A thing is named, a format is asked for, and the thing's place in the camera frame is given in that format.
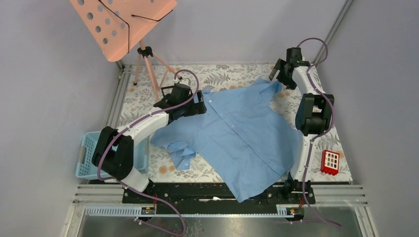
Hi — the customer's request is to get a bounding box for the light blue button shirt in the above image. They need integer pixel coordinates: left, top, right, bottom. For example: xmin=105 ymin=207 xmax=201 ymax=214
xmin=151 ymin=78 xmax=301 ymax=202

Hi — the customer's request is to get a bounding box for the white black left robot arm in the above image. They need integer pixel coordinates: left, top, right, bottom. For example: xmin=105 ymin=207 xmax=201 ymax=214
xmin=91 ymin=83 xmax=207 ymax=203

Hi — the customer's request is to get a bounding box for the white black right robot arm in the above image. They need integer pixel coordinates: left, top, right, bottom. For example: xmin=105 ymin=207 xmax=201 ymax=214
xmin=269 ymin=47 xmax=335 ymax=203

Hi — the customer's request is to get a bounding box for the black four-compartment brooch tray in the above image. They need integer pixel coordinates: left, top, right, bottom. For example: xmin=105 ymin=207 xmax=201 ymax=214
xmin=161 ymin=85 xmax=176 ymax=107

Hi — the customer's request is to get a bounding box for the floral patterned table mat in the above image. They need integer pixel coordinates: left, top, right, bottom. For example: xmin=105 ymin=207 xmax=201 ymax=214
xmin=111 ymin=64 xmax=353 ymax=183

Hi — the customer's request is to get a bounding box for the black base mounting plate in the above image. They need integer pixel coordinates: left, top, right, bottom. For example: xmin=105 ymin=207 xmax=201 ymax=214
xmin=122 ymin=182 xmax=316 ymax=215

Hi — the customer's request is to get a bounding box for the red white grid block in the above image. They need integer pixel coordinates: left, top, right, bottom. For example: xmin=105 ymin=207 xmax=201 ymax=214
xmin=320 ymin=150 xmax=340 ymax=176

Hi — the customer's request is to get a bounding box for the pink perforated music stand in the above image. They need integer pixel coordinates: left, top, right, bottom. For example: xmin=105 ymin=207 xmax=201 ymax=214
xmin=70 ymin=0 xmax=177 ymax=101

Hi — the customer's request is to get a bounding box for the light blue plastic basket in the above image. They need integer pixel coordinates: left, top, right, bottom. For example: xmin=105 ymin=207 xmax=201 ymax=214
xmin=75 ymin=131 xmax=149 ymax=180

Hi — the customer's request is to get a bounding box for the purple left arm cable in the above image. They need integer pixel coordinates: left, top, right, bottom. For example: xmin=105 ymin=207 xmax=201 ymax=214
xmin=96 ymin=69 xmax=200 ymax=237

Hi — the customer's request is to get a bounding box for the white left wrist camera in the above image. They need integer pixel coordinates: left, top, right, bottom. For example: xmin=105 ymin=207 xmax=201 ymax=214
xmin=173 ymin=76 xmax=191 ymax=86

